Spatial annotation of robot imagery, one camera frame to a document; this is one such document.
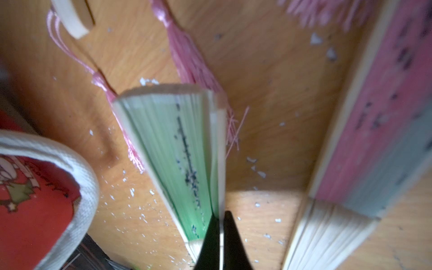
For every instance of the folding fan pink tassel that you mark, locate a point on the folding fan pink tassel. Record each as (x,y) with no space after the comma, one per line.
(190,64)

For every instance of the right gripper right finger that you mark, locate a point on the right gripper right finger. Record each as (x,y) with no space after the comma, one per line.
(234,255)

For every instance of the green folding fan green tassel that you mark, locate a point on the green folding fan green tassel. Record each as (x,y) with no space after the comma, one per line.
(178,132)

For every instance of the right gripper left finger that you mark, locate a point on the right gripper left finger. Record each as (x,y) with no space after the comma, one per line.
(209,258)

